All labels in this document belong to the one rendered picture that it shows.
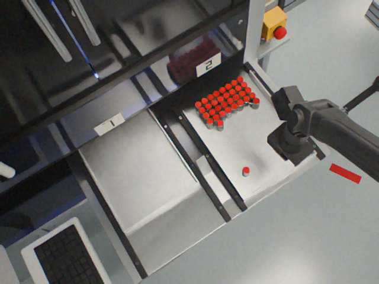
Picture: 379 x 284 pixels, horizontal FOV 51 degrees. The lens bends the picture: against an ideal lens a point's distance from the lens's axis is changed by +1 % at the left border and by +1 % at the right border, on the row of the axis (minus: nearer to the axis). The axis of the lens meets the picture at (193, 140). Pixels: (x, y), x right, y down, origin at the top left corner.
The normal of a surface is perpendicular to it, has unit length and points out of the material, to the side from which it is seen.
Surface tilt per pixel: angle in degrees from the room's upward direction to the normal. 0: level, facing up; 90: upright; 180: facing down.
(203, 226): 0
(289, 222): 0
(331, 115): 40
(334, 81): 0
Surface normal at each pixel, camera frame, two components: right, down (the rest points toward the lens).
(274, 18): -0.07, -0.34
